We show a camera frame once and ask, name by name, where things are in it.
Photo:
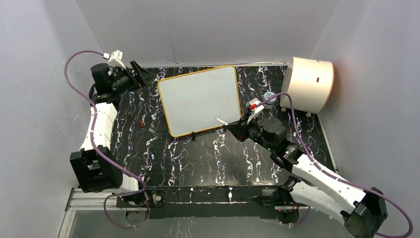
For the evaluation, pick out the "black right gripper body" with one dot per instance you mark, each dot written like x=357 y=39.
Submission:
x=251 y=130

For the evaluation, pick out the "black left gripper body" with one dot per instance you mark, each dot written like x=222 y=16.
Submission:
x=125 y=82

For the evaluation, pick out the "white red marker pen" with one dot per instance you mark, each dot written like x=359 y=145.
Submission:
x=221 y=121

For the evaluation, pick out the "yellow framed whiteboard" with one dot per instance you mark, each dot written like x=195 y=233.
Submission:
x=192 y=101

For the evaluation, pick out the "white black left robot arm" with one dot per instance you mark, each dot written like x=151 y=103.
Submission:
x=94 y=163

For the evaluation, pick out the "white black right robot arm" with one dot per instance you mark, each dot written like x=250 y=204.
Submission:
x=360 y=211

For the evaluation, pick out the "white cylindrical drum container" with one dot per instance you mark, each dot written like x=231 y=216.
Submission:
x=309 y=82

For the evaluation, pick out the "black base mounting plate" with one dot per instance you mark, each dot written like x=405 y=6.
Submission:
x=261 y=201

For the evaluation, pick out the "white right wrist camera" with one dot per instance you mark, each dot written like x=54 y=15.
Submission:
x=256 y=107

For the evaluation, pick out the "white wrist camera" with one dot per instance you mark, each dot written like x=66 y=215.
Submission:
x=115 y=59
x=256 y=107

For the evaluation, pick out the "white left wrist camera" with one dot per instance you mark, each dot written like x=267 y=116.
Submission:
x=115 y=59

